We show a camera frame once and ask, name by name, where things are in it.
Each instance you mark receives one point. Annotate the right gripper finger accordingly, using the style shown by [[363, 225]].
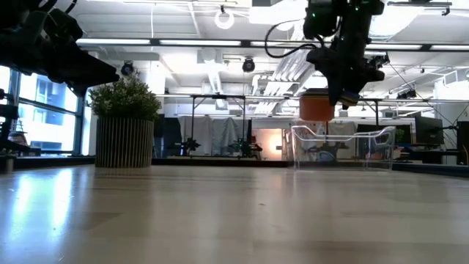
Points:
[[336, 89], [353, 89]]

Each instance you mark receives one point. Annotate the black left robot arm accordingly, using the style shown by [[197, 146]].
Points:
[[14, 9]]

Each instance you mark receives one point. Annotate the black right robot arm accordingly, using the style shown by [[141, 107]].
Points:
[[362, 22]]

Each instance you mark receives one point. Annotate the black background robot arm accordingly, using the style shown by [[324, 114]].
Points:
[[243, 146], [188, 145]]

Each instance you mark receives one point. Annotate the clear plastic basket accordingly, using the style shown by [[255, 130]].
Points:
[[340, 137]]

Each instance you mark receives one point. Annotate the large window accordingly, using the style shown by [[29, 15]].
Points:
[[47, 117]]

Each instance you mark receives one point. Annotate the green bushy plant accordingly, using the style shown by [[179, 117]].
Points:
[[124, 99]]

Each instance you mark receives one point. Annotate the linear ceiling light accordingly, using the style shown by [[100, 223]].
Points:
[[146, 41]]

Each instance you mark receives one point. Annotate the ribbed planter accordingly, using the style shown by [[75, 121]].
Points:
[[124, 143]]

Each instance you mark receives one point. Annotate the black stand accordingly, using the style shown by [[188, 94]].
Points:
[[7, 124]]

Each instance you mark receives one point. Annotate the black computer monitor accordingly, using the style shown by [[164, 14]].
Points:
[[428, 130], [463, 143]]

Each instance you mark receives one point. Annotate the grey cover cloth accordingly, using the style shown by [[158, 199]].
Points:
[[220, 132]]

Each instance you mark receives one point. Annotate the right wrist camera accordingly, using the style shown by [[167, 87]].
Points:
[[318, 58]]

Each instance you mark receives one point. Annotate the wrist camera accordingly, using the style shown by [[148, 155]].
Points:
[[318, 58], [64, 27]]

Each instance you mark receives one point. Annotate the black ceiling camera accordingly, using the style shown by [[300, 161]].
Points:
[[248, 65], [127, 69]]

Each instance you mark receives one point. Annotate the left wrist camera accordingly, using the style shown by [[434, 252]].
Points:
[[64, 27]]

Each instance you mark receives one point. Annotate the black metal frame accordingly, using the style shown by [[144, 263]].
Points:
[[218, 96]]

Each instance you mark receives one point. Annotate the white ceiling duct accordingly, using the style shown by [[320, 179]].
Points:
[[212, 73]]

